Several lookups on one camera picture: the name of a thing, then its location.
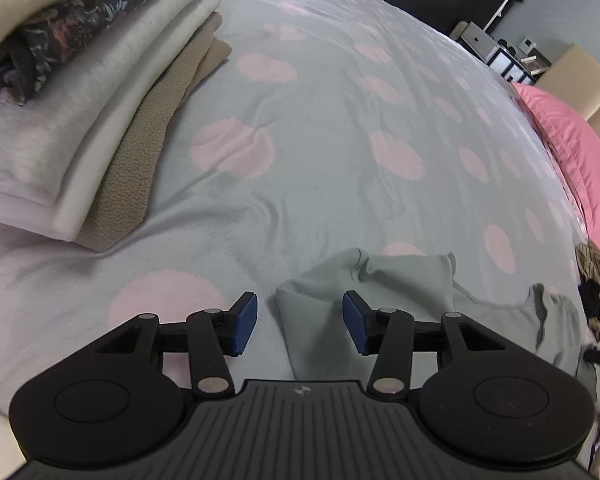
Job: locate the pink pillow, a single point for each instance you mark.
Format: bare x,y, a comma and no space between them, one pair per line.
580,150

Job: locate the beige padded headboard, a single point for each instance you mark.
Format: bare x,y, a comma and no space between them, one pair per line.
580,80

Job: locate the light grey fleece folded garment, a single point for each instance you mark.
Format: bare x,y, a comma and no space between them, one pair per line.
40,145

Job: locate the tan textured folded garment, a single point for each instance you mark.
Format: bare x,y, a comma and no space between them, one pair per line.
130,170

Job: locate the white nightstand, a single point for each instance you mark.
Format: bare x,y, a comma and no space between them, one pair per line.
475,37

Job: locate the light grey-blue shirt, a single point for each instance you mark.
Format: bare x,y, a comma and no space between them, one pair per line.
320,300

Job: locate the bed with polka dot sheet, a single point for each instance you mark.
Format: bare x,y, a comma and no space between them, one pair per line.
330,160

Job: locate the white folded garment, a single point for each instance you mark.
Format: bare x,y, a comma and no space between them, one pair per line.
110,125

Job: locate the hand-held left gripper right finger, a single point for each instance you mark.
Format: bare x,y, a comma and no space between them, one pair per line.
355,322

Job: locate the dark floral folded garment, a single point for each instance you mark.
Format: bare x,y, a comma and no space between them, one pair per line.
55,35

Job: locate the pile of unfolded clothes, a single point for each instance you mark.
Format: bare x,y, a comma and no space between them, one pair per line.
597,265

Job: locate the white wall switch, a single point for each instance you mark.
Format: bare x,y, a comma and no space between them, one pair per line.
528,44

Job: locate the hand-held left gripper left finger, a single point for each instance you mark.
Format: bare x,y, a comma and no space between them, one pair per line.
245,322

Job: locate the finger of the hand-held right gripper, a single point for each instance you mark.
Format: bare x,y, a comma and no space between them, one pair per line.
596,355

